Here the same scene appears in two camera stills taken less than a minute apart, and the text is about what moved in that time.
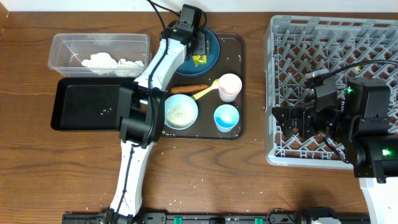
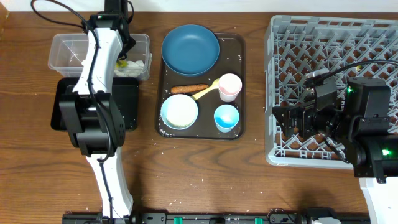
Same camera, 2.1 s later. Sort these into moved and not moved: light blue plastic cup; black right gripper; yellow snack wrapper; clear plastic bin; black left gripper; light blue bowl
Moved: black left gripper; yellow snack wrapper
Not moved: light blue plastic cup; light blue bowl; clear plastic bin; black right gripper
